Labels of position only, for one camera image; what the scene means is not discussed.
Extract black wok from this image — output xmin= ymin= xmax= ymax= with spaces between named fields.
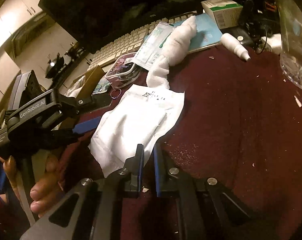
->
xmin=44 ymin=52 xmax=67 ymax=78

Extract green patterned packet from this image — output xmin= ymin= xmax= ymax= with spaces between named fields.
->
xmin=92 ymin=82 xmax=111 ymax=95

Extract clear plastic jar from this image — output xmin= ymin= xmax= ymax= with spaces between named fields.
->
xmin=270 ymin=0 xmax=302 ymax=92

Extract kitchen counter with cabinets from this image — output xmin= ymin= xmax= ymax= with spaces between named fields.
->
xmin=40 ymin=52 xmax=98 ymax=92

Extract green white mask packet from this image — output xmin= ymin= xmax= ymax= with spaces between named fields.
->
xmin=134 ymin=21 xmax=175 ymax=70

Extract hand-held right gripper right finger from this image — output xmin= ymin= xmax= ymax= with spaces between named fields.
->
xmin=153 ymin=144 xmax=267 ymax=240

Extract white charger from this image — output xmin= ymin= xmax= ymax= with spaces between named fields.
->
xmin=260 ymin=33 xmax=283 ymax=53

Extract white keyboard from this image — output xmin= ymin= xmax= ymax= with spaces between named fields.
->
xmin=87 ymin=11 xmax=199 ymax=68

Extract green white carton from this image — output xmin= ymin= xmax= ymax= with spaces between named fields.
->
xmin=200 ymin=0 xmax=244 ymax=30

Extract white plastic packet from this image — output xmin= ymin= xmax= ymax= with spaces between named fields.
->
xmin=88 ymin=83 xmax=186 ymax=178

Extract light blue booklet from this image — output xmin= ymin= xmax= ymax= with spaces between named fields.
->
xmin=143 ymin=12 xmax=224 ymax=55

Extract white upper kitchen cabinets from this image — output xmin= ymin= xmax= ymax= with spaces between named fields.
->
xmin=0 ymin=0 xmax=52 ymax=96

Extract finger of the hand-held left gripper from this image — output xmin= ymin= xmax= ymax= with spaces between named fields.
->
xmin=57 ymin=94 xmax=112 ymax=117
xmin=40 ymin=118 xmax=102 ymax=147

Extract range hood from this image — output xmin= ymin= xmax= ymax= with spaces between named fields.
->
xmin=10 ymin=12 xmax=57 ymax=56

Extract white squeeze bottle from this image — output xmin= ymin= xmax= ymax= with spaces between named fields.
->
xmin=220 ymin=33 xmax=251 ymax=62

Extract black monitor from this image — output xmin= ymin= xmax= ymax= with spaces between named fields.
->
xmin=38 ymin=0 xmax=264 ymax=55

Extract cardboard box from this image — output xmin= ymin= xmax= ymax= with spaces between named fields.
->
xmin=63 ymin=65 xmax=112 ymax=111

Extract white towel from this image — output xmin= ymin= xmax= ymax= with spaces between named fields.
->
xmin=146 ymin=15 xmax=199 ymax=90

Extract clear printed zip pouch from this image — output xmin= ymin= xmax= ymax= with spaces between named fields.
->
xmin=105 ymin=53 xmax=140 ymax=90

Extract person's left hand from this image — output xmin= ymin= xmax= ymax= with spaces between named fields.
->
xmin=29 ymin=154 xmax=64 ymax=215

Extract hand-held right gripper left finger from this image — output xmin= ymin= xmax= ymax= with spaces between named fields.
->
xmin=20 ymin=144 xmax=145 ymax=240

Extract black cable bundle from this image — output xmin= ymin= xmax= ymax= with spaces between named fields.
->
xmin=238 ymin=0 xmax=283 ymax=55

